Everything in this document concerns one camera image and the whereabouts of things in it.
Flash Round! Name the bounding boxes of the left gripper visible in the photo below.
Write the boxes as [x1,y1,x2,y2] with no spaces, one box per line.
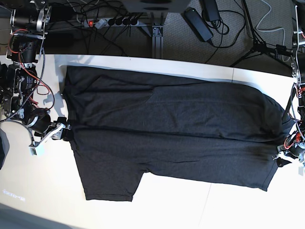
[272,143,305,167]

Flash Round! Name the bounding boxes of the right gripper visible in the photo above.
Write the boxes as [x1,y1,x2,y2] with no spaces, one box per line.
[28,116,73,147]

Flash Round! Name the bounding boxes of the dark grey T-shirt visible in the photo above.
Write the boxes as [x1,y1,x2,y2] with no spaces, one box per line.
[62,66,294,201]

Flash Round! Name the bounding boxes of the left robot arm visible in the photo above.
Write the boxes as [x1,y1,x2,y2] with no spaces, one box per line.
[273,0,305,176]

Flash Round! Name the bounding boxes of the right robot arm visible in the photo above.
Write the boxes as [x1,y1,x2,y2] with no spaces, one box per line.
[0,0,71,149]

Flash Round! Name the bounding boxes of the white power strip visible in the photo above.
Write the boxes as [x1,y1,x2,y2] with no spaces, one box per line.
[76,16,141,30]

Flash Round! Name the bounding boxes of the black tripod stand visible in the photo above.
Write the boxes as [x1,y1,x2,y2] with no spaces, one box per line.
[231,0,297,70]

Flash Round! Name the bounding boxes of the grey monitor base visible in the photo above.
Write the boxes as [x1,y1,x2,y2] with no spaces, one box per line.
[121,0,190,13]

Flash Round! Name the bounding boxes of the black power adapter brick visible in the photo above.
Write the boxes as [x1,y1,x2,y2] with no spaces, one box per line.
[183,7,214,42]

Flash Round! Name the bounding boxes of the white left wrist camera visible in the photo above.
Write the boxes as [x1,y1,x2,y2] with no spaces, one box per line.
[298,166,305,177]

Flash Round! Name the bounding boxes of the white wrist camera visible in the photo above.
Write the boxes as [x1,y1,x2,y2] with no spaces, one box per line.
[298,166,305,177]
[29,145,45,156]

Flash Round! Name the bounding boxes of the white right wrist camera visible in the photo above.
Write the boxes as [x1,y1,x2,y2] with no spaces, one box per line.
[29,145,45,156]

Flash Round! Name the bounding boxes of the aluminium frame post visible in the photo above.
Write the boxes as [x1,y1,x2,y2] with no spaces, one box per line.
[148,11,167,59]

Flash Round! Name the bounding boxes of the grey white cable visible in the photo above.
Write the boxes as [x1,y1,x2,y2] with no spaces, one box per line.
[242,0,293,62]

